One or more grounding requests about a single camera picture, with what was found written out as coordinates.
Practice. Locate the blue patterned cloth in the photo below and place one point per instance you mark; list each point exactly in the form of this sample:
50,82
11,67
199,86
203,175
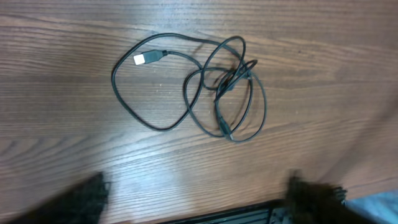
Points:
380,207

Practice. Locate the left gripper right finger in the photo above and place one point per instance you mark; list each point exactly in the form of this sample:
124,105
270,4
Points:
319,203

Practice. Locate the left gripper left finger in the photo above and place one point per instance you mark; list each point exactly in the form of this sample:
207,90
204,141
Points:
83,203

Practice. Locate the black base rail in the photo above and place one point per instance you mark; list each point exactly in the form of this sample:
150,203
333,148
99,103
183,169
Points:
273,211

